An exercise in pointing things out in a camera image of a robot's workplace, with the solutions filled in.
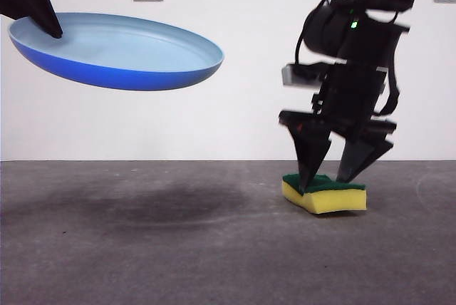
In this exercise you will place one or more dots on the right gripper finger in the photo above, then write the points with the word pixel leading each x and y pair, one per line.
pixel 310 152
pixel 360 159

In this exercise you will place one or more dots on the yellow sponge with green pad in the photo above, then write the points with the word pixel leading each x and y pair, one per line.
pixel 338 200

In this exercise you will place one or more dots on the blue round plate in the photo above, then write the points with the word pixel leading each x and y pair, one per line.
pixel 124 52

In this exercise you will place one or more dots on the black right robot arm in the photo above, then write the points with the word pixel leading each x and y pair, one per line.
pixel 374 34

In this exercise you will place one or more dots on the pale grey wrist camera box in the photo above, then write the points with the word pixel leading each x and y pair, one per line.
pixel 290 75

